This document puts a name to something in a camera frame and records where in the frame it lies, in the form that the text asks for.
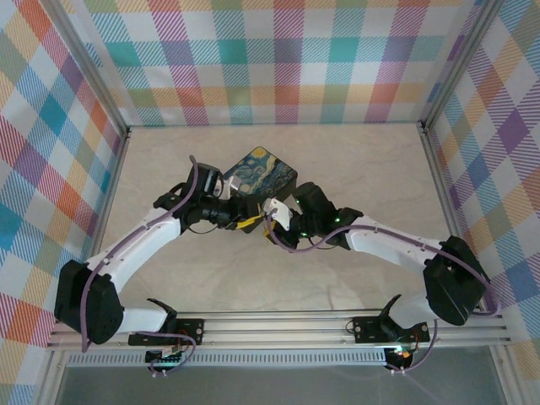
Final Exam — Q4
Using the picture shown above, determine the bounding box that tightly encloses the black box starry night lid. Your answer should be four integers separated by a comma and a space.
222, 146, 299, 235

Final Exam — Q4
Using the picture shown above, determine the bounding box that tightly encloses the small circuit board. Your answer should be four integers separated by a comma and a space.
385, 344, 418, 365
144, 348, 187, 366

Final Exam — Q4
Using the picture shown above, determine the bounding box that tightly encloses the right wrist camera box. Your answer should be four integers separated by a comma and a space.
260, 197, 294, 232

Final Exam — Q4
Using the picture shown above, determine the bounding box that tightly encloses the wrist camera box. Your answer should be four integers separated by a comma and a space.
218, 174, 245, 200
260, 197, 294, 232

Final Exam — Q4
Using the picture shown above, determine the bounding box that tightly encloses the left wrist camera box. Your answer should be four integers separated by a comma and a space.
218, 174, 245, 200

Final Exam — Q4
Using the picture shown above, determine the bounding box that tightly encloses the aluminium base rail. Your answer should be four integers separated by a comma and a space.
46, 310, 514, 349

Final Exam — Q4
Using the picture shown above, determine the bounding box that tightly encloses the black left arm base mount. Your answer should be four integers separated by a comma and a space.
127, 318, 206, 348

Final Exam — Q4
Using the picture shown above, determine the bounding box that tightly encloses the slotted grey cable duct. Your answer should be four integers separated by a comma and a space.
67, 349, 387, 368

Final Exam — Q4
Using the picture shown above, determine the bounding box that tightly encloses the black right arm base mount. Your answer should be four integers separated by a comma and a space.
351, 314, 432, 345

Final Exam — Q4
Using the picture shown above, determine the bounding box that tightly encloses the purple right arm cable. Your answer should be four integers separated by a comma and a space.
265, 219, 504, 376

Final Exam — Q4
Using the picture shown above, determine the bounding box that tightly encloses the aluminium frame post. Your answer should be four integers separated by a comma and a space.
41, 0, 131, 349
419, 0, 514, 338

